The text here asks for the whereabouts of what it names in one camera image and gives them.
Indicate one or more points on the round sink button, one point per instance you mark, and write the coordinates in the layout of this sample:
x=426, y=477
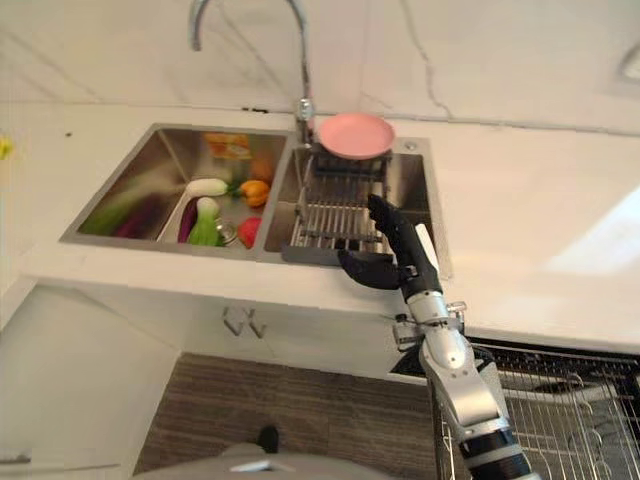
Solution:
x=411, y=145

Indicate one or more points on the chrome gooseneck faucet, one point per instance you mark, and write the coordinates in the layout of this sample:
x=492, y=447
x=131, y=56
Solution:
x=300, y=70

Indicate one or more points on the purple eggplant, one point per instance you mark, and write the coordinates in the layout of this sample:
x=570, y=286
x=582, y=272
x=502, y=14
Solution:
x=187, y=220

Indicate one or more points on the yellow object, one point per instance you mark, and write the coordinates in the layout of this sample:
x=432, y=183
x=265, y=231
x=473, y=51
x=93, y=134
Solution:
x=5, y=148

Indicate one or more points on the orange snack packet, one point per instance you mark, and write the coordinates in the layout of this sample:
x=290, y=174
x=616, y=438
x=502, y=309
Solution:
x=227, y=146

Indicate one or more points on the stainless steel double sink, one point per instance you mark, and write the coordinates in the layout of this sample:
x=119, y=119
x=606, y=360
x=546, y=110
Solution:
x=250, y=190

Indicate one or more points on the sink drain strainer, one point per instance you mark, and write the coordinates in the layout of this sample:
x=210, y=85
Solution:
x=228, y=233

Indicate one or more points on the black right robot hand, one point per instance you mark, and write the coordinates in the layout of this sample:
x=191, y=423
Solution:
x=400, y=240

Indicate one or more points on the red tomato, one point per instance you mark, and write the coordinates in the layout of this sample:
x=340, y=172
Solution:
x=249, y=231

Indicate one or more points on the pink plate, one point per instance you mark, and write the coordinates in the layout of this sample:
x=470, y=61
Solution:
x=356, y=136

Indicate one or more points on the orange bell pepper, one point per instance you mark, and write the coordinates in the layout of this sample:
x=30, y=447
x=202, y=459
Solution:
x=255, y=192

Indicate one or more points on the grey robot body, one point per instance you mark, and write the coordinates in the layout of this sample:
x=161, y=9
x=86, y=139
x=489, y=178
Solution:
x=260, y=465

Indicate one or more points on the white radish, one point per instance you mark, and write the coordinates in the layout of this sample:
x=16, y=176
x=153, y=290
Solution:
x=207, y=187

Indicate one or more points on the green bok choy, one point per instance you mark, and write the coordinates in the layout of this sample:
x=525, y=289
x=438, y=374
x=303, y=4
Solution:
x=206, y=222

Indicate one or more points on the dark robot foot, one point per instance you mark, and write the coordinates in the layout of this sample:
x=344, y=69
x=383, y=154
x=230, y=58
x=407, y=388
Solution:
x=268, y=438

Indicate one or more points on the metal drying rack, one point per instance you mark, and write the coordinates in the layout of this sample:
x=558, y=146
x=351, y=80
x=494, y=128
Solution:
x=340, y=210

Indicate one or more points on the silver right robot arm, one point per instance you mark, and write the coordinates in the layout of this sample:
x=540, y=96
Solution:
x=460, y=370

